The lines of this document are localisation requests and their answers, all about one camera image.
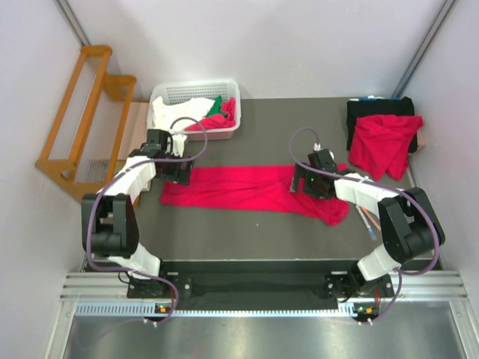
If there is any red t-shirt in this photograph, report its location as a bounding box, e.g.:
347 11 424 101
159 165 350 226
348 114 424 181

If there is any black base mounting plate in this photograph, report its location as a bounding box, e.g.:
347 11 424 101
126 271 394 311

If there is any grey marker pen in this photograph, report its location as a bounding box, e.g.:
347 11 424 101
355 205 377 241

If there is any orange wooden rack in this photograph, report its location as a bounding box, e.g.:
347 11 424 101
35 45 146 201

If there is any purple cable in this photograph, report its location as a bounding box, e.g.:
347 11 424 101
290 127 441 325
85 116 209 325

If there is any white plastic basket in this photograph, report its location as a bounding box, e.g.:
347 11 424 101
147 79 241 141

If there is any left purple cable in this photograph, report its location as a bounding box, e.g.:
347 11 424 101
85 116 209 325

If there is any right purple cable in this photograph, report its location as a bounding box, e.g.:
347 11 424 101
290 127 441 325

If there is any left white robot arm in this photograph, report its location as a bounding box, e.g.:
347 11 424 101
81 129 195 297

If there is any white shirt in basket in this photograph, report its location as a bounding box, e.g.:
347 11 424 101
148 96 213 130

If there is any green shirt in basket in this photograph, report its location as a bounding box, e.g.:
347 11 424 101
206 96 230 118

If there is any beige folded cloth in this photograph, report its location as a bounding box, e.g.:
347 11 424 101
416 129 427 151

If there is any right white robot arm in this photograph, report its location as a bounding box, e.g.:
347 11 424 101
290 149 445 296

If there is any red shirt in basket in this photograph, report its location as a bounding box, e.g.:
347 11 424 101
199 97 237 130

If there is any blue folded cloth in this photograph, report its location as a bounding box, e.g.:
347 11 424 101
358 95 400 102

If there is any red t-shirt on stack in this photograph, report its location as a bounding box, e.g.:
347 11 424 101
348 114 424 181

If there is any slotted cable duct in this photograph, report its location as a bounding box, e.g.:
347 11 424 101
75 301 374 319

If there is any orange marker pen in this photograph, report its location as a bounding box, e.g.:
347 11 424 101
364 210 381 231

